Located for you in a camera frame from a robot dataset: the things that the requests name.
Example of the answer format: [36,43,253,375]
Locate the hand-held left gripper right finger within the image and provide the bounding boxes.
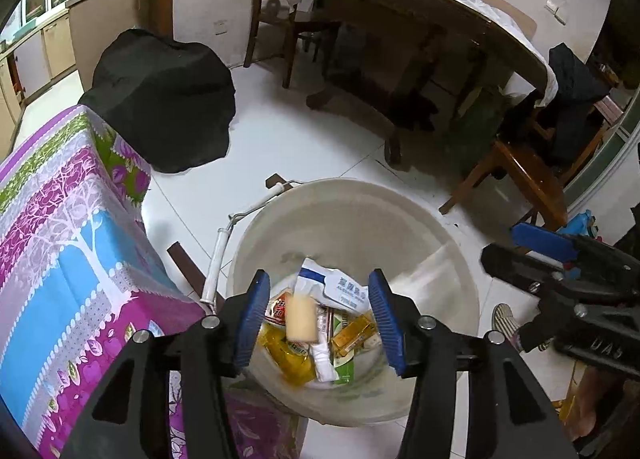
[367,268,578,459]

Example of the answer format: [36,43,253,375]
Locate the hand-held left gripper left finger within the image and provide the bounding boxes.
[60,269,272,459]

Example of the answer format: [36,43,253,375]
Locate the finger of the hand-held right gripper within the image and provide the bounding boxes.
[480,244,566,297]
[510,222,640,272]

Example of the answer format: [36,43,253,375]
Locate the beige bread piece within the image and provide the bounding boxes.
[285,294,321,345]

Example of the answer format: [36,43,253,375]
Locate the yellow snack wrapper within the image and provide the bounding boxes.
[257,321,313,385]

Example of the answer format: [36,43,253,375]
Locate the white blue wet wipe packet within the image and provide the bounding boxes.
[292,256,373,315]

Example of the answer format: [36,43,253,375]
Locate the white plastic bucket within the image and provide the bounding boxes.
[200,178,482,426]

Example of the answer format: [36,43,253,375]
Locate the person's right forearm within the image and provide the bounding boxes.
[562,364,621,442]

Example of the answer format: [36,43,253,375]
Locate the red orange snack wrapper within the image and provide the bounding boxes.
[267,289,296,327]

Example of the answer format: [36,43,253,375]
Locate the golden snack wrapper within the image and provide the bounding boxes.
[330,314,378,357]

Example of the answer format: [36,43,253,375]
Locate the blue plastic toy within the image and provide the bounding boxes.
[562,209,608,242]

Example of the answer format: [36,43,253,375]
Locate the green white snack wrapper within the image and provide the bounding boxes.
[317,306,351,345]

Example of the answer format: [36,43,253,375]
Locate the person's striped shoe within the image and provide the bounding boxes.
[491,303,526,352]

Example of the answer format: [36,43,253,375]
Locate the wooden stool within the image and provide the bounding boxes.
[439,139,571,232]

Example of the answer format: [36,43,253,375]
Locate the black jacket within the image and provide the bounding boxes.
[530,42,613,165]

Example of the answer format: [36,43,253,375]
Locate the purple blue patterned tablecloth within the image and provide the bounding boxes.
[0,104,311,459]

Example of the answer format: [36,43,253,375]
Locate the black cloth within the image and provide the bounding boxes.
[77,28,237,175]

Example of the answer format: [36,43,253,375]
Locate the dark wooden table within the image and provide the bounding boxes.
[287,0,558,165]

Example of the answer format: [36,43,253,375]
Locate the beige kitchen cabinets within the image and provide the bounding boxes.
[0,0,141,140]

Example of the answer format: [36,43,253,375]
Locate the green sliding door frame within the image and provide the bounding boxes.
[565,84,640,220]

